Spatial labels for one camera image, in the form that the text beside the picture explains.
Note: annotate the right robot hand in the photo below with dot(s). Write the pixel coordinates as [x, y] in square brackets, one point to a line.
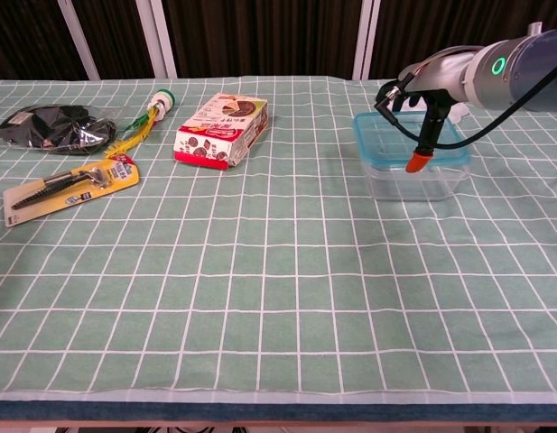
[440, 74]

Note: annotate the blue container lid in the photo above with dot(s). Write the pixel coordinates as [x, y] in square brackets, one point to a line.
[377, 144]

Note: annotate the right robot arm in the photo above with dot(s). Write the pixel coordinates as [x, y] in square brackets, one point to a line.
[522, 67]

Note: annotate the clear plastic container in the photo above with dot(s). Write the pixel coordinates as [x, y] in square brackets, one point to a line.
[409, 187]

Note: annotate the white flower paint palette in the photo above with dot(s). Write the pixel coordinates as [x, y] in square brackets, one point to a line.
[461, 112]

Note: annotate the dark pleated curtain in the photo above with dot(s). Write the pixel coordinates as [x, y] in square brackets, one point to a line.
[269, 36]

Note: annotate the red white cookie box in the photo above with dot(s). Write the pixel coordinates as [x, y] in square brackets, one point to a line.
[219, 131]

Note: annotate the green checkered tablecloth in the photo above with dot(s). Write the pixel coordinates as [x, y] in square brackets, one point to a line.
[260, 270]

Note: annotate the green yellow toy white cap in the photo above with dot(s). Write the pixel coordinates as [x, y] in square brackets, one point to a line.
[140, 128]

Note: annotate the dark blue table underlay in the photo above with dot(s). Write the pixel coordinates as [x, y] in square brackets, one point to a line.
[278, 411]

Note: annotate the razor in yellow pack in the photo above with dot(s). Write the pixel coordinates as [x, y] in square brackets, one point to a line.
[70, 191]

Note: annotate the black fabric in clear bag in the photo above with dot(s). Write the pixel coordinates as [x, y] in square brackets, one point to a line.
[52, 128]

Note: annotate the white frame post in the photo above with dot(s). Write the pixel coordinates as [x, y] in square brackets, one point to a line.
[366, 40]
[157, 40]
[77, 40]

